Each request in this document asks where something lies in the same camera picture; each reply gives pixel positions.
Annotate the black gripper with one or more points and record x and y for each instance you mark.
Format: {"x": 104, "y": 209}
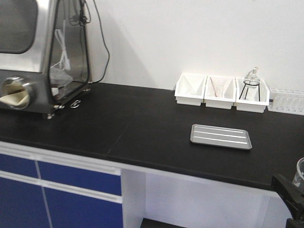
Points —
{"x": 293, "y": 198}

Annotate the clear glass beaker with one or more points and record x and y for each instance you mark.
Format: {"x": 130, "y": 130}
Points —
{"x": 299, "y": 175}

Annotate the silver metal tray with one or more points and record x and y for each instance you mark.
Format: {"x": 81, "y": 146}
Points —
{"x": 220, "y": 136}

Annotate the beaker with red rod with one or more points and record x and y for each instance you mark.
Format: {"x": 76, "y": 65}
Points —
{"x": 217, "y": 85}

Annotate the white test tube rack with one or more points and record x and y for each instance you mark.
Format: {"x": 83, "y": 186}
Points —
{"x": 286, "y": 101}

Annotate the right white storage bin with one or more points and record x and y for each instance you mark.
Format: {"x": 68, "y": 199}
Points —
{"x": 252, "y": 99}

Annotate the white storage bin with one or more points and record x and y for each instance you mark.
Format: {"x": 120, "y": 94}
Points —
{"x": 190, "y": 89}
{"x": 229, "y": 94}
{"x": 252, "y": 99}

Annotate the glass alcohol lamp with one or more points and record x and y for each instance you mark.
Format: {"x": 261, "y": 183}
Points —
{"x": 251, "y": 80}

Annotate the middle white storage bin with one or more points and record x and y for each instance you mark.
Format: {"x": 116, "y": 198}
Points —
{"x": 229, "y": 94}

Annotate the left white storage bin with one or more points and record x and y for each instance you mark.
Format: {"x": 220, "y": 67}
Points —
{"x": 190, "y": 89}

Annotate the blue cabinet drawer front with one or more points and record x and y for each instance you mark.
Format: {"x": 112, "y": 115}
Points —
{"x": 93, "y": 180}

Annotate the blue cabinet drawer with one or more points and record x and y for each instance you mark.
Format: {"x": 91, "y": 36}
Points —
{"x": 18, "y": 165}
{"x": 93, "y": 180}

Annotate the blue left cabinet drawer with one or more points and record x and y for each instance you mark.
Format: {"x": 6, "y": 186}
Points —
{"x": 18, "y": 165}

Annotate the blue left cabinet door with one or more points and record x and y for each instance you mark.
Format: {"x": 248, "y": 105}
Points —
{"x": 21, "y": 205}

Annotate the stainless steel glove box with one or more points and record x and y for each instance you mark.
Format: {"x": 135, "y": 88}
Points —
{"x": 44, "y": 42}

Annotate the beige rubber glove port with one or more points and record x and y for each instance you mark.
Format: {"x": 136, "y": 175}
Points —
{"x": 16, "y": 93}

